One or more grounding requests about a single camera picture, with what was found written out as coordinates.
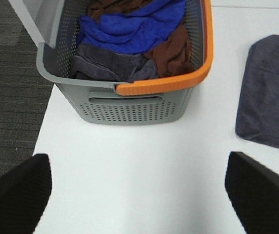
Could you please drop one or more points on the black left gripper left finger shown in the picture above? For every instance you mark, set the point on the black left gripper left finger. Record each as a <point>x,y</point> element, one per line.
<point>24,194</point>

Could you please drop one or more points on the brown towel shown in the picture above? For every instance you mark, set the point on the brown towel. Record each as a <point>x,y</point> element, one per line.
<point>171,57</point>

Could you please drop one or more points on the dark grey towel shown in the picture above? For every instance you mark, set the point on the dark grey towel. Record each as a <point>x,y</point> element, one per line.
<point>258,110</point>

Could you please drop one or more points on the blue towel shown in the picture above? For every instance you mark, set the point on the blue towel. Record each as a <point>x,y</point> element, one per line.
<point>136,32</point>

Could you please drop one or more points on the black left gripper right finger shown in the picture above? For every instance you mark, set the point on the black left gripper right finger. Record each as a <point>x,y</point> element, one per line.
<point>253,190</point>

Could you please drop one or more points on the grey towel in basket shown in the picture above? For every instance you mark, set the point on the grey towel in basket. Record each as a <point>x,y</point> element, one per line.
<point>93,63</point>

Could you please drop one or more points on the grey perforated basket orange rim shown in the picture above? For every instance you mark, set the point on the grey perforated basket orange rim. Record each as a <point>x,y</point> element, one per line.
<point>53,26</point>

